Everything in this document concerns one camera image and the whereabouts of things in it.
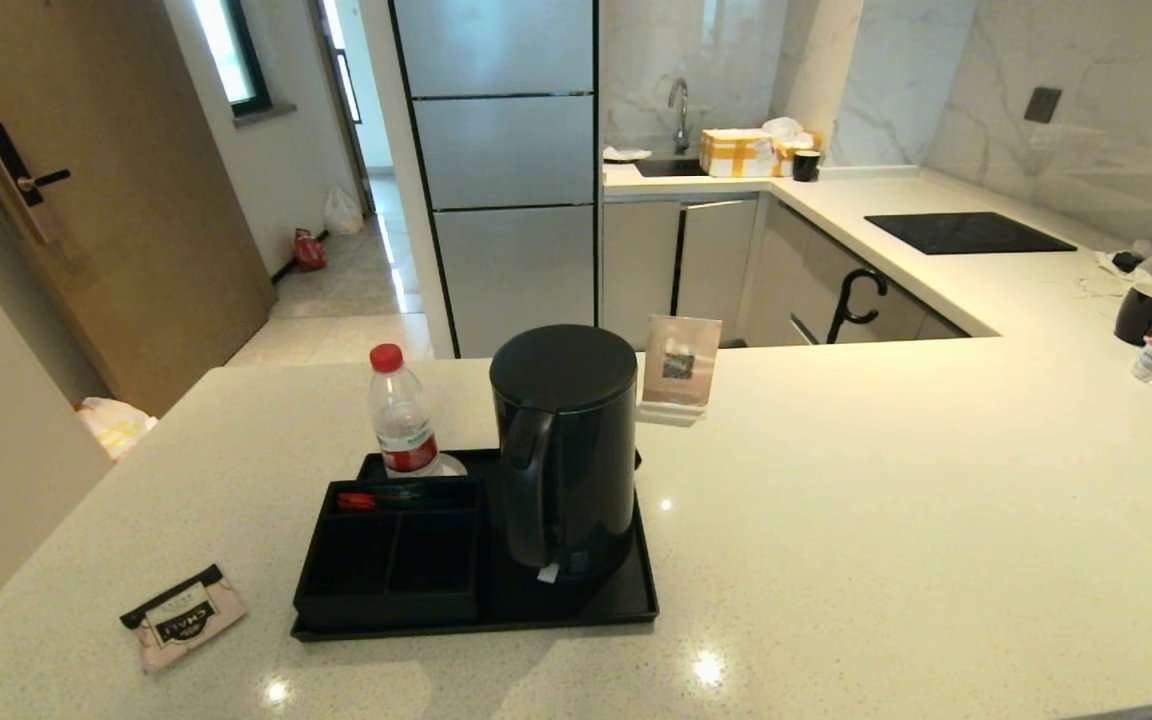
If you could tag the black electric kettle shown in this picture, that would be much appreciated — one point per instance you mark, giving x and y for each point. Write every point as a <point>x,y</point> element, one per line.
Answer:
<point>576,450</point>

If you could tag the pink and black tea sachet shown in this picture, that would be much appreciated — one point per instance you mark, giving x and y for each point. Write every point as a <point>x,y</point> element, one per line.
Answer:
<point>186,620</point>

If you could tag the red-capped water bottle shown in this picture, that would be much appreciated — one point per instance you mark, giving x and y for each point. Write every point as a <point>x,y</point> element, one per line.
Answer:
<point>401,420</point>

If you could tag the small black cup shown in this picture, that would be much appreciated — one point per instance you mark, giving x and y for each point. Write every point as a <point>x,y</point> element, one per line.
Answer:
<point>806,167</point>

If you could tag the acrylic QR code sign stand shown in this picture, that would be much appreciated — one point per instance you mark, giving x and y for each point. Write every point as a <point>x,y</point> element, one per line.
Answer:
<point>681,365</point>

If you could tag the grey kitchen cabinet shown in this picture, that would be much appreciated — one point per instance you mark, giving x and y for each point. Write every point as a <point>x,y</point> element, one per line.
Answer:
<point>716,260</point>

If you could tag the white dish by sink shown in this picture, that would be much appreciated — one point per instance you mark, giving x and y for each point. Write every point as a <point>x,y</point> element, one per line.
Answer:
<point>626,155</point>

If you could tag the kitchen sink basin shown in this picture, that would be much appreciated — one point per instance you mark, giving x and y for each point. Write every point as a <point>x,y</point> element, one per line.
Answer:
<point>671,169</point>

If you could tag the silver refrigerator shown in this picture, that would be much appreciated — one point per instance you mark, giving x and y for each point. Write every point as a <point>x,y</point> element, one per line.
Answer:
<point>506,150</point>

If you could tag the cardboard box with yellow tape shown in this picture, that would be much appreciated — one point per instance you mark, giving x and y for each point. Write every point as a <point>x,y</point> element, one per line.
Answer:
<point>736,155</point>

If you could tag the chrome sink faucet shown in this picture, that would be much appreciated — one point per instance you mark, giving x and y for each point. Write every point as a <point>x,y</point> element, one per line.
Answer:
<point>681,110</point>

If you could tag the red bag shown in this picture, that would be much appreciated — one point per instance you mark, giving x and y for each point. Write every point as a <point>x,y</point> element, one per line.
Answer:
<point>310,252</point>

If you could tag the small yellow taped box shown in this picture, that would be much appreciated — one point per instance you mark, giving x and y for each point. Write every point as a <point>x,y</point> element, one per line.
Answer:
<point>796,158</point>

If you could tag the crumpled white bag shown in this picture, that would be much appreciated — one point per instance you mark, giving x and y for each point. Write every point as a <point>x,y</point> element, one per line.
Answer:
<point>784,128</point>

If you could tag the black compartment organizer box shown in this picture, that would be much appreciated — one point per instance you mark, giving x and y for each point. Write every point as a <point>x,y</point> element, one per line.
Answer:
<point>386,607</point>

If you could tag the black serving tray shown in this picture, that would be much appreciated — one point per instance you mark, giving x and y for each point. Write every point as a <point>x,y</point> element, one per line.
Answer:
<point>386,632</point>

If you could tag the black induction cooktop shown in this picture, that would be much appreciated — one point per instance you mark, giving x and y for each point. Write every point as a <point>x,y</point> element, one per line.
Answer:
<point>966,235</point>

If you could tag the black framed window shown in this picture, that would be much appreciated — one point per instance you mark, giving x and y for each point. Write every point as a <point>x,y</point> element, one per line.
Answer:
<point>236,50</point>

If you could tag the white and yellow plastic bag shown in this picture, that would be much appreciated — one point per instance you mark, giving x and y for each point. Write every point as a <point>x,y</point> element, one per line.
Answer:
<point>116,430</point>

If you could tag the wooden door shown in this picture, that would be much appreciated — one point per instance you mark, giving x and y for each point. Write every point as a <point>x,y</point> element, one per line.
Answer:
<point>136,200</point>

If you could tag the black mug white inside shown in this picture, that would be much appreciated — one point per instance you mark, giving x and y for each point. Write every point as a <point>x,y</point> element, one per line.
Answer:
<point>1141,320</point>

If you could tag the crumpled clear plastic wrap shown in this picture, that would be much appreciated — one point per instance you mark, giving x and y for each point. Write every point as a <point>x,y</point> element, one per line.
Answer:
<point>1151,262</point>

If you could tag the grey wall socket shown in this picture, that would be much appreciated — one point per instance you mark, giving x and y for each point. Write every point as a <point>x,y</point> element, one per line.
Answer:
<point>1042,106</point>

